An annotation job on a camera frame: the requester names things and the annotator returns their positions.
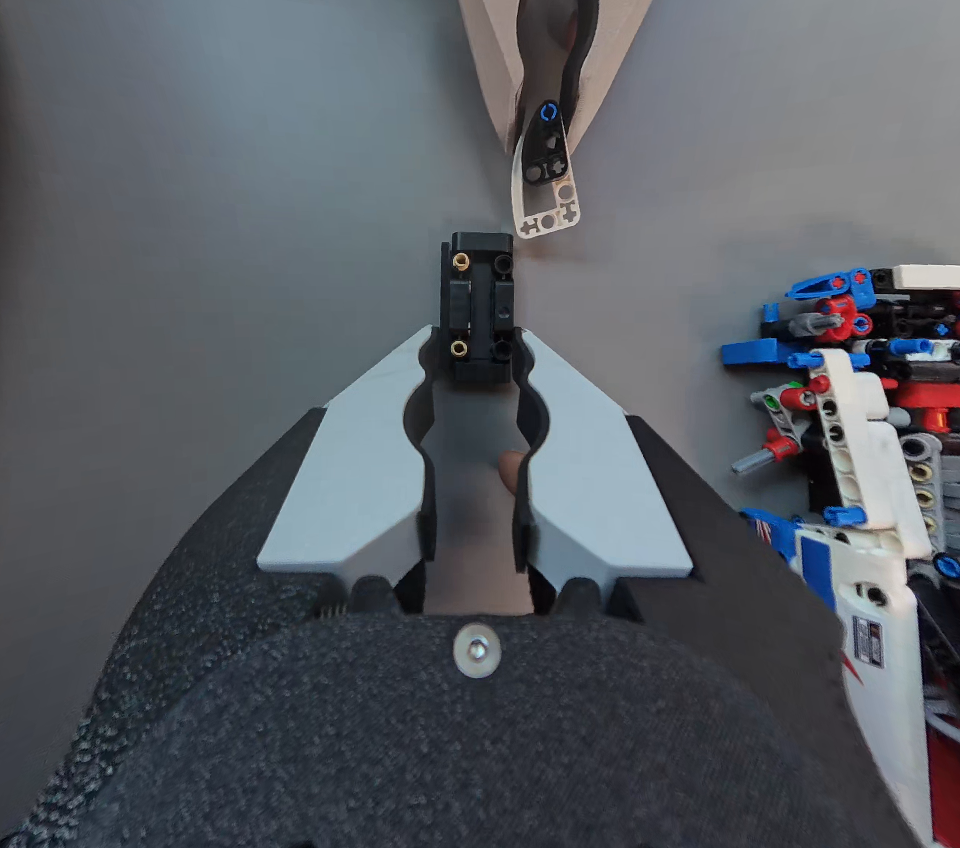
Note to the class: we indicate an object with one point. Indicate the toy brick race car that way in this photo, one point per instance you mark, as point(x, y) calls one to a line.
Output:
point(862, 526)

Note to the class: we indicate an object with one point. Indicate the black brick assembly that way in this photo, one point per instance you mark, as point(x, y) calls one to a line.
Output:
point(480, 308)

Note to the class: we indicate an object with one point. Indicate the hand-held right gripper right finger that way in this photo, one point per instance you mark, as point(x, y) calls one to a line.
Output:
point(600, 488)

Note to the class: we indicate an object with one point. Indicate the white curved brick piece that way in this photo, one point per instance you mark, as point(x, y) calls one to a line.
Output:
point(551, 218)

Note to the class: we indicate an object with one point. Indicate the person's right hand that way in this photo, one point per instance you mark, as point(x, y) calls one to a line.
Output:
point(511, 472)

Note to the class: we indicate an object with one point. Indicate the person's left hand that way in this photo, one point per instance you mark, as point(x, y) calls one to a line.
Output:
point(568, 29)

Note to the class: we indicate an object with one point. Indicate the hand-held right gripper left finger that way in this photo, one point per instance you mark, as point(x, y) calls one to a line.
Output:
point(352, 488)

